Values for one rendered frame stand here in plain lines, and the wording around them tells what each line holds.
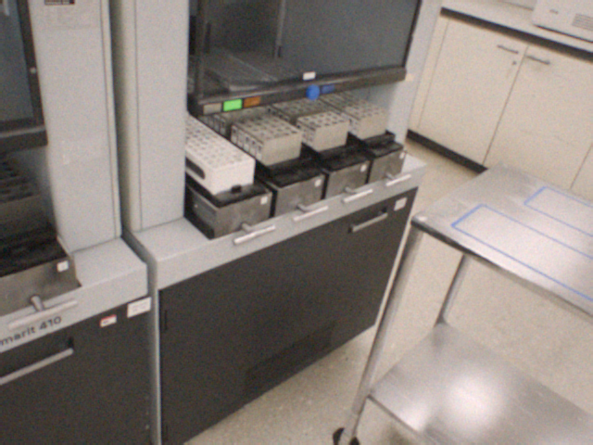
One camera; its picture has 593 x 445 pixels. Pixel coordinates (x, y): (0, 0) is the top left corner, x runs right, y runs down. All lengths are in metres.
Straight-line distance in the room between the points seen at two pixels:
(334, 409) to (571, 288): 0.92
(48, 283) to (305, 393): 1.03
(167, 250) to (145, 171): 0.15
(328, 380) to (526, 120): 1.98
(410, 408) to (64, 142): 1.01
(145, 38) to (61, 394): 0.65
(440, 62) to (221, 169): 2.54
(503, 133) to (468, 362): 1.90
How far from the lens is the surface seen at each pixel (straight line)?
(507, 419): 1.49
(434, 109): 3.43
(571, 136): 3.07
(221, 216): 0.98
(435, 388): 1.46
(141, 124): 0.91
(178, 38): 0.90
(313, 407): 1.68
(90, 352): 1.02
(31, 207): 0.88
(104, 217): 0.96
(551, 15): 3.08
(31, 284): 0.87
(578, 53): 3.07
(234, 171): 1.00
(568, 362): 2.22
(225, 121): 1.17
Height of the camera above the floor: 1.33
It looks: 33 degrees down
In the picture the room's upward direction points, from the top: 10 degrees clockwise
